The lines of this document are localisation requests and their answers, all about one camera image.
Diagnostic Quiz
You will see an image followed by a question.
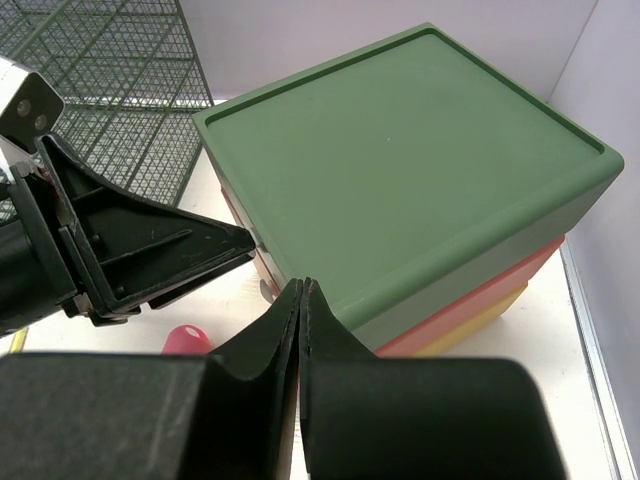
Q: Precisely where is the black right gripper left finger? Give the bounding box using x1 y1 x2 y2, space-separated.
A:
205 279 303 479

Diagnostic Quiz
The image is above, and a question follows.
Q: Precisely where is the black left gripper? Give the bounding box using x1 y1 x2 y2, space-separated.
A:
1 134 256 335

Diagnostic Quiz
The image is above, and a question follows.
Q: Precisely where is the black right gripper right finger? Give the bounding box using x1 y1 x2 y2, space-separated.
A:
298 278 375 479

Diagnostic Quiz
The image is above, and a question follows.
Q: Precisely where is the pink-capped marker tube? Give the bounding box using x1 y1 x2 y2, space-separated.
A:
162 324 213 355

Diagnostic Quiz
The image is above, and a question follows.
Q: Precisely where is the red drawer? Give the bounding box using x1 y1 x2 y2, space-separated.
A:
219 184 566 357

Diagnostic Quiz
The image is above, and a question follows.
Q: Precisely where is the yellow chunky highlighter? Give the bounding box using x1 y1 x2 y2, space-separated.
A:
9 328 28 354

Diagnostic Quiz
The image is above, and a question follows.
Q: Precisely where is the yellow bottom drawer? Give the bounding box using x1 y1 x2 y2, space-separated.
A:
412 283 528 357

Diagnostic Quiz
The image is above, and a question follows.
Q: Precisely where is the green top drawer box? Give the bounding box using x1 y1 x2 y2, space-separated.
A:
194 24 624 356

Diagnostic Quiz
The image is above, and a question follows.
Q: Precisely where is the green wire mesh organizer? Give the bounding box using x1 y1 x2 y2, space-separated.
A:
1 0 213 207

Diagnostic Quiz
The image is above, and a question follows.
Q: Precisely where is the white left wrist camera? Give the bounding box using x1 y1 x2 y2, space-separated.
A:
1 57 64 168

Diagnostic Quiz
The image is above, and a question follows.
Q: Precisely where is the aluminium table edge rail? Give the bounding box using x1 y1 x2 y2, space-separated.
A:
560 241 639 480

